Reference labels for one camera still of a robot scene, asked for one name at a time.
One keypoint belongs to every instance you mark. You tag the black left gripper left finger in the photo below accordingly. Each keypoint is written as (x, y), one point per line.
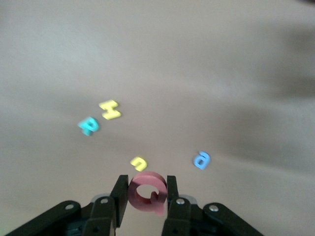
(120, 196)

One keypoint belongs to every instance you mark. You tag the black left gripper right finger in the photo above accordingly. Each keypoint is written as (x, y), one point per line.
(176, 214)

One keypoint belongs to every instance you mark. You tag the red foam letter Q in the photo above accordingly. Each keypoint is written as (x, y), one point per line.
(147, 178)

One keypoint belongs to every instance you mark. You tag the yellow foam letter u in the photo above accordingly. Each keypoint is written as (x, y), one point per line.
(141, 166)

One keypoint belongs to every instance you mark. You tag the blue foam letter a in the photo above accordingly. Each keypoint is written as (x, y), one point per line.
(201, 162)

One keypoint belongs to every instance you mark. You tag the teal foam letter R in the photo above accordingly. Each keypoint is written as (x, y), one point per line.
(86, 125)

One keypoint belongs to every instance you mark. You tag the yellow foam letter H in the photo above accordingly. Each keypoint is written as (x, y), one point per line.
(109, 109)

